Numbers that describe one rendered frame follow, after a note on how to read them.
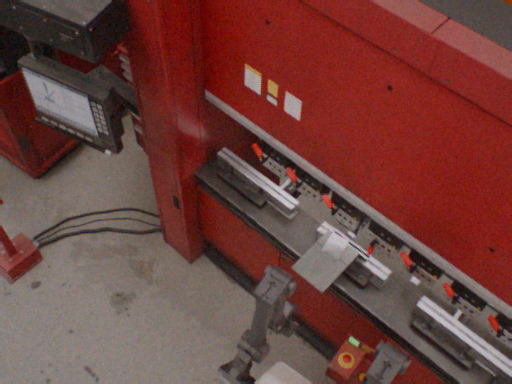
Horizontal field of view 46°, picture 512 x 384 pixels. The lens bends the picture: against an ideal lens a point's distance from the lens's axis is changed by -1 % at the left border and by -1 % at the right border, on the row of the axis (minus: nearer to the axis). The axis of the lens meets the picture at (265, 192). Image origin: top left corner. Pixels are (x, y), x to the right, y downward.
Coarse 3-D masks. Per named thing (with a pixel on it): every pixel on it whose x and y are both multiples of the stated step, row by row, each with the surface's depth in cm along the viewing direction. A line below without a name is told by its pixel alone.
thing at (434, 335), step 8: (416, 320) 266; (416, 328) 265; (432, 328) 264; (424, 336) 264; (432, 336) 262; (440, 336) 262; (440, 344) 260; (448, 344) 260; (448, 352) 258; (456, 352) 258; (456, 360) 258; (464, 360) 256; (472, 360) 256
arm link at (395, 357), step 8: (392, 344) 185; (384, 352) 183; (392, 352) 182; (400, 352) 183; (376, 360) 182; (384, 360) 181; (392, 360) 181; (400, 360) 181; (376, 368) 181; (384, 368) 181; (392, 368) 180; (368, 376) 181; (376, 376) 180; (384, 376) 179; (392, 376) 179
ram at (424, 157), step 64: (256, 0) 210; (256, 64) 234; (320, 64) 207; (384, 64) 186; (320, 128) 230; (384, 128) 205; (448, 128) 184; (384, 192) 227; (448, 192) 202; (448, 256) 224
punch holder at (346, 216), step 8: (336, 200) 254; (344, 200) 250; (328, 208) 262; (336, 208) 257; (344, 208) 253; (352, 208) 249; (336, 216) 261; (344, 216) 257; (352, 216) 253; (360, 216) 251; (344, 224) 261; (352, 224) 256
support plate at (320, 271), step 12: (324, 240) 277; (312, 252) 273; (348, 252) 273; (300, 264) 269; (312, 264) 269; (324, 264) 269; (336, 264) 270; (348, 264) 270; (312, 276) 266; (324, 276) 266; (336, 276) 266; (324, 288) 263
